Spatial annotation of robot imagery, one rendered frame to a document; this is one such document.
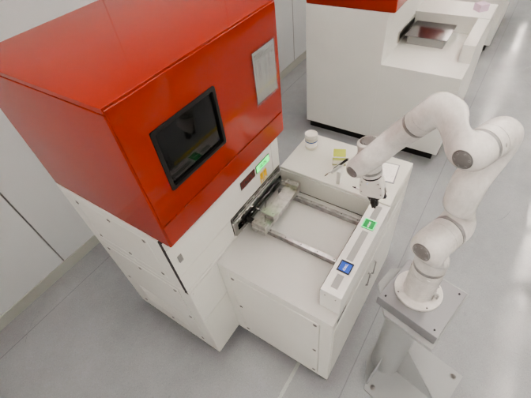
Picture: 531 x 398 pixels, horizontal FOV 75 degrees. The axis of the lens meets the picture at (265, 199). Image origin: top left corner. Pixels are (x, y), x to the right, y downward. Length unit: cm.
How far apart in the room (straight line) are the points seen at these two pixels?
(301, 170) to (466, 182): 98
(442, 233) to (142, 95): 101
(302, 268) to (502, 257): 174
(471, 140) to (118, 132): 90
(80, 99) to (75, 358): 205
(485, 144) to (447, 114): 14
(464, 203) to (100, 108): 103
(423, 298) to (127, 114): 126
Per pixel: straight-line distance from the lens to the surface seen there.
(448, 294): 166
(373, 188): 146
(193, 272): 162
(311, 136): 197
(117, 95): 100
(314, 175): 186
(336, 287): 148
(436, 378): 244
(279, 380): 233
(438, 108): 109
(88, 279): 307
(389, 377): 237
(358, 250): 158
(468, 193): 115
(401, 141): 121
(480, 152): 100
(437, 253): 125
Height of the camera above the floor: 225
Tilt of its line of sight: 47 degrees down
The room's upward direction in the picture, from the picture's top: 8 degrees counter-clockwise
